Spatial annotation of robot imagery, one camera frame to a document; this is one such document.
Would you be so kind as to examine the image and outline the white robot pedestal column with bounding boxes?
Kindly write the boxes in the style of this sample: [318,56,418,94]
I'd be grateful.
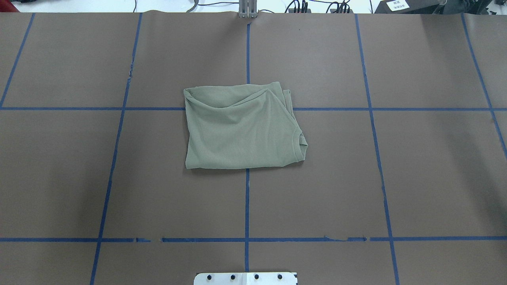
[193,272,298,285]

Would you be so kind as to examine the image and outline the olive green long-sleeve shirt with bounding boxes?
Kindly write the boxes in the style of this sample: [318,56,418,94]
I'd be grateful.
[183,82,308,169]

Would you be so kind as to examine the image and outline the black box with label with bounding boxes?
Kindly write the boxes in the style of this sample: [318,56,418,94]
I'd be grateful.
[374,0,446,14]

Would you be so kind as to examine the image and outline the aluminium frame post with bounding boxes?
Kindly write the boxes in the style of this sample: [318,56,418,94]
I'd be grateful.
[238,0,258,19]

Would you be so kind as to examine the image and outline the brown paper table cover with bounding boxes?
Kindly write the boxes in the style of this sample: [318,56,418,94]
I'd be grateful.
[1,11,506,285]

